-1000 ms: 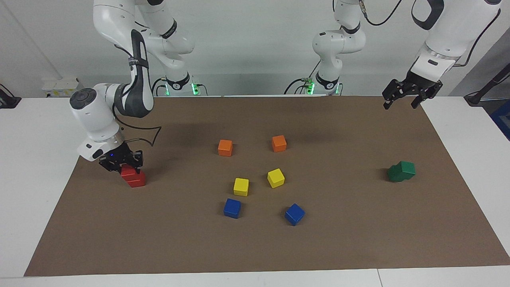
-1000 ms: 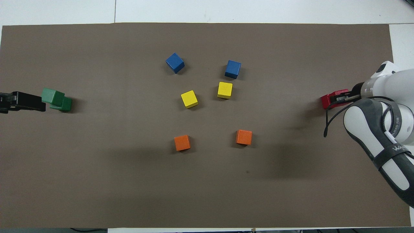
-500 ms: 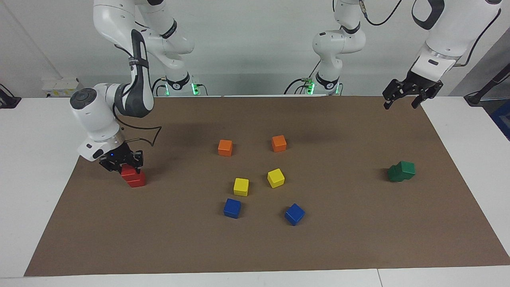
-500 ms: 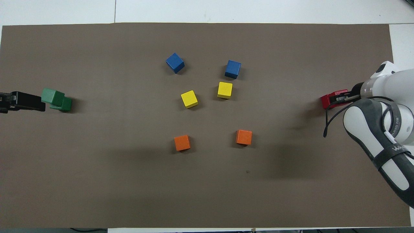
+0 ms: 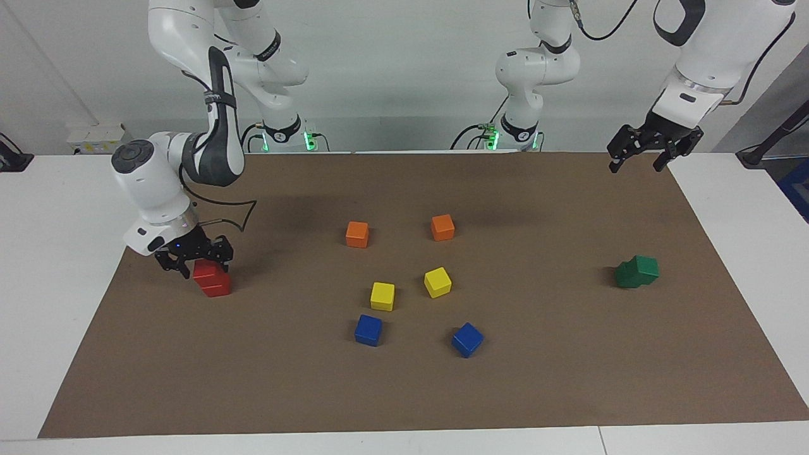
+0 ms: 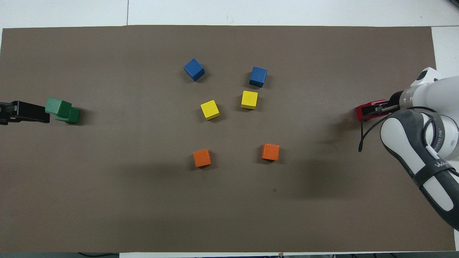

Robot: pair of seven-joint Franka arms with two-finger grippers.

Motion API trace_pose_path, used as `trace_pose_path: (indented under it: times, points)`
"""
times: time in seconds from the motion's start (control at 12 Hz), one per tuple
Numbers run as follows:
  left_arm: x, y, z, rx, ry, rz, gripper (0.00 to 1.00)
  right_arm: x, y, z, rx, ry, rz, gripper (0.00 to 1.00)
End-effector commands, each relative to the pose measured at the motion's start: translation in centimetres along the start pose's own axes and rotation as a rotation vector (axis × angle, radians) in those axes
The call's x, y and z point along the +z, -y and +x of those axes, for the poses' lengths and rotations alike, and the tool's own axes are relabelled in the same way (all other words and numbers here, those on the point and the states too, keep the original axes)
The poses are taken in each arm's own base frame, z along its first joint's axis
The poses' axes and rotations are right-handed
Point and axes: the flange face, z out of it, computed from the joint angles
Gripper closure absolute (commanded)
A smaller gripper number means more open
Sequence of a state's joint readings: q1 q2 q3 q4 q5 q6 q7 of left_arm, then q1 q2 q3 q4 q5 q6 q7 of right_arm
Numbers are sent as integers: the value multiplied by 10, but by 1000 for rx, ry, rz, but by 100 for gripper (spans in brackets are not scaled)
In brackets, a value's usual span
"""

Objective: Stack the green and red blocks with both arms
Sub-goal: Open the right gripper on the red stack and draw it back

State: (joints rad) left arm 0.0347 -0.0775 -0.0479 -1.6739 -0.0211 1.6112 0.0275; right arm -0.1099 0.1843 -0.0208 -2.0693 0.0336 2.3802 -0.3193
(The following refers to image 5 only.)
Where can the red wooden block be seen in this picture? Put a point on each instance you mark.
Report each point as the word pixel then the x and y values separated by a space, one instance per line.
pixel 205 272
pixel 218 289

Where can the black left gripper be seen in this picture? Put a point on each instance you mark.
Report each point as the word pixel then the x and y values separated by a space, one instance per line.
pixel 663 129

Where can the green wooden block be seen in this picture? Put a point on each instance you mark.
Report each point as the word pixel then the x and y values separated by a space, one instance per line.
pixel 624 277
pixel 646 268

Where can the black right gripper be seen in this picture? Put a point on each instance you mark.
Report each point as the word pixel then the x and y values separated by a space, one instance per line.
pixel 189 245

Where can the orange wooden block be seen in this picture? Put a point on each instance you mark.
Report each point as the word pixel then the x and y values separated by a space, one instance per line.
pixel 357 235
pixel 442 228

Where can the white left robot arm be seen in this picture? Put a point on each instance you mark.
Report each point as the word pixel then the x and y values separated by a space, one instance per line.
pixel 714 50

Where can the blue wooden block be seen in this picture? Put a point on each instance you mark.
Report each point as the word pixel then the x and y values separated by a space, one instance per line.
pixel 467 340
pixel 368 330

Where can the black clamp mount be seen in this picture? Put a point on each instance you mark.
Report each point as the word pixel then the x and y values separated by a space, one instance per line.
pixel 12 161

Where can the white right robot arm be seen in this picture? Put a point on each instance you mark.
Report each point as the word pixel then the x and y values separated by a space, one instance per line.
pixel 152 177

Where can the brown table mat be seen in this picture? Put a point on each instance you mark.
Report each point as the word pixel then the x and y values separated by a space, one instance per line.
pixel 404 392

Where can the yellow wooden block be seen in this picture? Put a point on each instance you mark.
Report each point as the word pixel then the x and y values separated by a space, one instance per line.
pixel 382 297
pixel 437 282

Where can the blue crate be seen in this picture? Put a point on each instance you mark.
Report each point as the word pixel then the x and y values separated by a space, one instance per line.
pixel 797 189

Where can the white box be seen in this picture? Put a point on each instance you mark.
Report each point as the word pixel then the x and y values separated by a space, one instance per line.
pixel 98 139

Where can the black stand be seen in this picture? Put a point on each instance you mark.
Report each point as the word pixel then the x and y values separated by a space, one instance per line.
pixel 755 157

